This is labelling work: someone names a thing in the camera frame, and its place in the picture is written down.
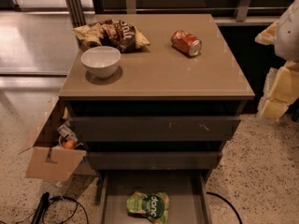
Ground open cardboard box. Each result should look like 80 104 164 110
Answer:
20 97 95 181

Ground black cable right floor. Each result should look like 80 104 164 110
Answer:
206 191 244 224

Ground green rice chip bag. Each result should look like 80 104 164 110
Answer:
126 191 170 224

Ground metal railing frame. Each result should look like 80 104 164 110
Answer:
65 0 294 26

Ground black cable on floor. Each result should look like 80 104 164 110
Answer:
0 195 90 224

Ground grey drawer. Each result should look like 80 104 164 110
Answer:
70 116 240 142
87 151 222 170

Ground small grey packet in box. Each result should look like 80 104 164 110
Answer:
57 124 78 142

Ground open bottom drawer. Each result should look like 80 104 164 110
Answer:
97 170 212 224

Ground orange soda can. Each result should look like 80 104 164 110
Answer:
171 30 202 57

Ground orange fruit in box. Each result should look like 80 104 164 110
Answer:
64 140 77 149

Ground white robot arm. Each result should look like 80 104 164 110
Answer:
255 0 299 122

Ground black bar on floor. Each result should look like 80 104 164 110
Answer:
31 192 50 224

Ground middle grey drawer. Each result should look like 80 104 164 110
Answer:
87 151 222 170

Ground brown salt chip bag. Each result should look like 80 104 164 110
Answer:
74 20 150 53

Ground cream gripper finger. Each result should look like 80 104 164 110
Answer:
258 61 299 120
255 21 278 45

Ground top grey drawer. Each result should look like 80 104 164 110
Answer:
70 116 240 142

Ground white ceramic bowl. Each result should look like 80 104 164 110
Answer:
80 46 121 78

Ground grey drawer cabinet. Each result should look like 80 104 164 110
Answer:
58 13 256 179

